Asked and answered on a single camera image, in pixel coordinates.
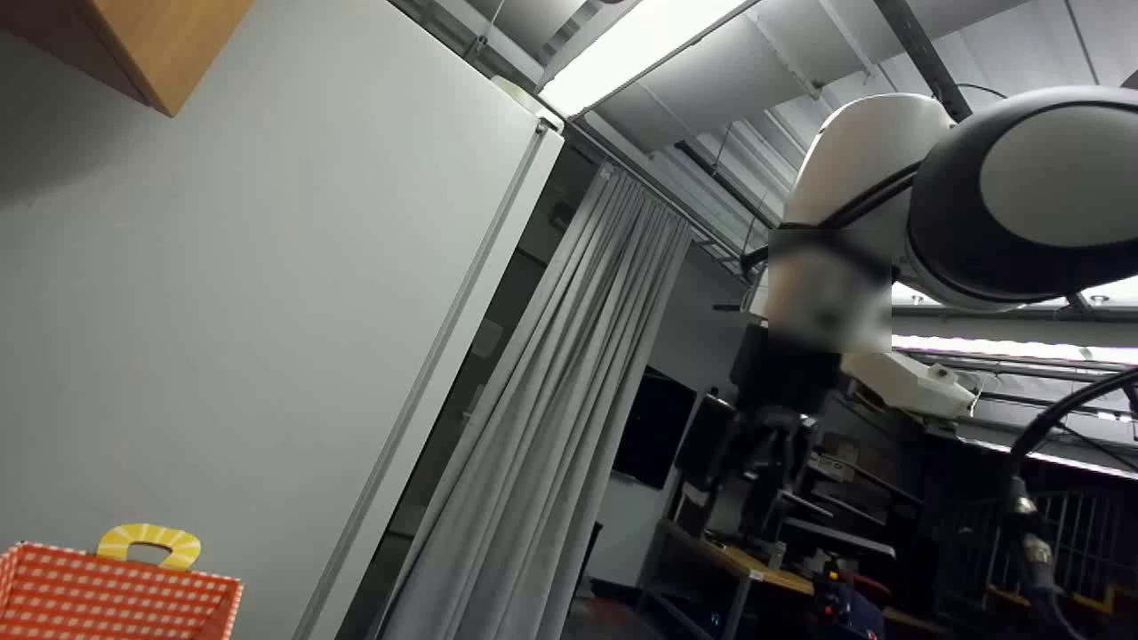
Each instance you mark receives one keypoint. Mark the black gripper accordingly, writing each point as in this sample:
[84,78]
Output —
[780,372]

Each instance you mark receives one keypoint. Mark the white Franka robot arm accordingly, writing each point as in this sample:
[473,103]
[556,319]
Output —
[1043,181]

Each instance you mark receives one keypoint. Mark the black monitor screen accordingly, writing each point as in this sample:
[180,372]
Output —
[656,428]

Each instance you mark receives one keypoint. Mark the wooden workbench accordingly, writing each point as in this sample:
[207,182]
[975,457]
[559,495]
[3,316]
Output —
[742,561]

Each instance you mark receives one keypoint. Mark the blue and red device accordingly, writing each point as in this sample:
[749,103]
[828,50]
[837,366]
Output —
[847,601]

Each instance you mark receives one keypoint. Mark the grey pleated curtain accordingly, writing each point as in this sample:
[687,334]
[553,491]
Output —
[535,451]

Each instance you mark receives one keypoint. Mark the long ceiling light fixture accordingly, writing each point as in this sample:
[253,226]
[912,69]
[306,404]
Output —
[640,49]

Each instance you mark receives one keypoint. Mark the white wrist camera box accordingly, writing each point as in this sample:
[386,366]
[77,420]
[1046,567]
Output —
[907,377]

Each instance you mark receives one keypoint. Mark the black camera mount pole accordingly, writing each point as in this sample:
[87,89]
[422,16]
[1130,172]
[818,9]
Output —
[926,60]

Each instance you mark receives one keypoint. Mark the wooden wall cabinet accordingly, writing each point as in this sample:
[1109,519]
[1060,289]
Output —
[166,41]

